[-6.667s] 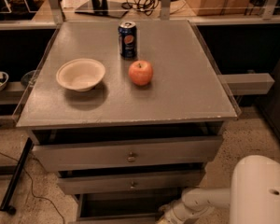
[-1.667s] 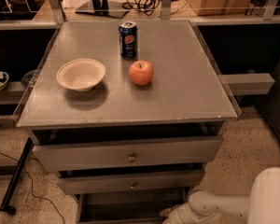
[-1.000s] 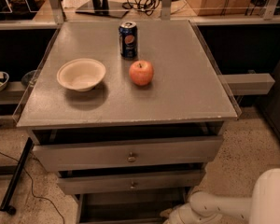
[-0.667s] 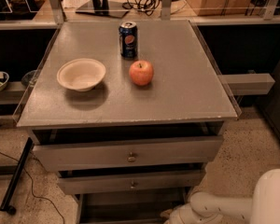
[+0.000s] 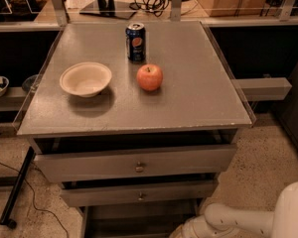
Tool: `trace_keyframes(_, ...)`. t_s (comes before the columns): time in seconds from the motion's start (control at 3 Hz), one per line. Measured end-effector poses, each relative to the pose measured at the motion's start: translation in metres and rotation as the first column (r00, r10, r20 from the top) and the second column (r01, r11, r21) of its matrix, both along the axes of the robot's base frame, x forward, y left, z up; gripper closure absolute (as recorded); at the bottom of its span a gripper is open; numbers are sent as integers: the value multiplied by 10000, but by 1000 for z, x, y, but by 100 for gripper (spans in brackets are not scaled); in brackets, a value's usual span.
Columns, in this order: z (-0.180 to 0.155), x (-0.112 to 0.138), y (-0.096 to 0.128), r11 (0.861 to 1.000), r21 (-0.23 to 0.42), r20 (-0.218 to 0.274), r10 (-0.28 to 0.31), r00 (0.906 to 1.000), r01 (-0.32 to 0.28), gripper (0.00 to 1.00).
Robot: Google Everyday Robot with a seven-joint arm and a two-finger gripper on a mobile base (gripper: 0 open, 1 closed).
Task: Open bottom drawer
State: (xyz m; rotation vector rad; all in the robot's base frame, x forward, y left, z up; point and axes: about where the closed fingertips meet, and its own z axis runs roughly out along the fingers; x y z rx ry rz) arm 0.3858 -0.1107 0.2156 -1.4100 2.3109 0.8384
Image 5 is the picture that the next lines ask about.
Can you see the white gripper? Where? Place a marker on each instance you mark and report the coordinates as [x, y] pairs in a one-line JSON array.
[[191, 229]]

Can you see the grey bottom drawer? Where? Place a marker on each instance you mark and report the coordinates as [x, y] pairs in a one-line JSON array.
[[137, 220]]

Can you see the grey drawer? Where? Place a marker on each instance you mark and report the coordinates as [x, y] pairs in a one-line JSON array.
[[138, 193], [136, 163], [137, 220]]

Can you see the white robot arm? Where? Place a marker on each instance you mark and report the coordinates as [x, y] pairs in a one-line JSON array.
[[221, 221]]

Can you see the grey middle drawer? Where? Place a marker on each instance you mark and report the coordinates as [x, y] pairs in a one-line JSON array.
[[138, 193]]

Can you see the grey drawer cabinet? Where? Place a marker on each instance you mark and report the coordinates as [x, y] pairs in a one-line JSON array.
[[195, 105]]

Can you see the grey top drawer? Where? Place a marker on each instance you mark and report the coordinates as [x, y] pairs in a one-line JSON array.
[[136, 163]]

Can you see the red apple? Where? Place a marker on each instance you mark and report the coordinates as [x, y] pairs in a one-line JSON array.
[[149, 77]]

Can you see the grey metal shelf beam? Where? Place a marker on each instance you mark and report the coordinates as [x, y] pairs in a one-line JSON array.
[[263, 89]]

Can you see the black bar on floor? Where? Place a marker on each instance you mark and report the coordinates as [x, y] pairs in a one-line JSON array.
[[5, 219]]

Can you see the beige paper bowl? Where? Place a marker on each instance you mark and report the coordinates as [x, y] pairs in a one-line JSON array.
[[85, 79]]

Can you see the blue Pepsi can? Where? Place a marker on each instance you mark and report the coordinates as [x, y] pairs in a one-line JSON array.
[[136, 42]]

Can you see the dark bowl on shelf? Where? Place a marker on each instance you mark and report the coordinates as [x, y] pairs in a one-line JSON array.
[[31, 83]]

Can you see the black monitor stand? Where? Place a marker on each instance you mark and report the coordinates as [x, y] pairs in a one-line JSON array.
[[108, 9]]

